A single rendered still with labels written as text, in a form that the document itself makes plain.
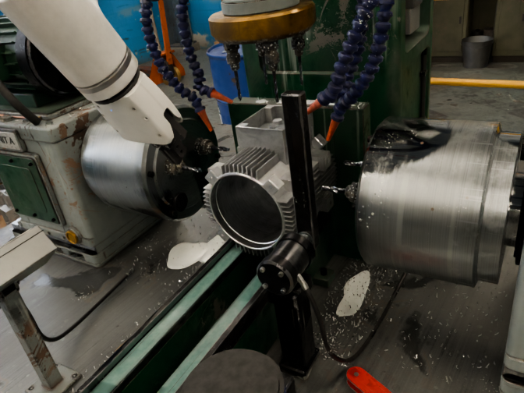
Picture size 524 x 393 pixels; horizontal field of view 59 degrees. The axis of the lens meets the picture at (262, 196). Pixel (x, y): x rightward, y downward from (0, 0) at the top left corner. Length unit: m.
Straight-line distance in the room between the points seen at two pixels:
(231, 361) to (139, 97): 0.41
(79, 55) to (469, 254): 0.54
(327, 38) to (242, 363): 0.80
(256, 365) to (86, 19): 0.43
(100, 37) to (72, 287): 0.71
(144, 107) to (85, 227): 0.56
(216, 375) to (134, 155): 0.69
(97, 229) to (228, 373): 0.90
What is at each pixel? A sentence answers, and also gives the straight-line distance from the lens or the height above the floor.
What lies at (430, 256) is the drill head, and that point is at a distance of 0.70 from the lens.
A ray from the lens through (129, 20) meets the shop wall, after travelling 7.71.
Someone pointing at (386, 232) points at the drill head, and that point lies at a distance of 0.69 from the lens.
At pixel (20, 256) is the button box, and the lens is 0.80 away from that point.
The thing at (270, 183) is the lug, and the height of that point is 1.09.
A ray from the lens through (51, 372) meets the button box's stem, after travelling 0.93.
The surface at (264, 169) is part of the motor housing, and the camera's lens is 0.79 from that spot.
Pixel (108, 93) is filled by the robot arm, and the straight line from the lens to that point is 0.62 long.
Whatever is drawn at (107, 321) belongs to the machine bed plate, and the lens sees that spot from 1.03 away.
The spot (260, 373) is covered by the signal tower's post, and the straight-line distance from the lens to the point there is 0.28.
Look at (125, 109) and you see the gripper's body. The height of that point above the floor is 1.27.
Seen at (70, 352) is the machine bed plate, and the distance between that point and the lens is 1.00.
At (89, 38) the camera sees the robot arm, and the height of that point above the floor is 1.36.
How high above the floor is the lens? 1.43
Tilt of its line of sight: 29 degrees down
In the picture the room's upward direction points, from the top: 9 degrees counter-clockwise
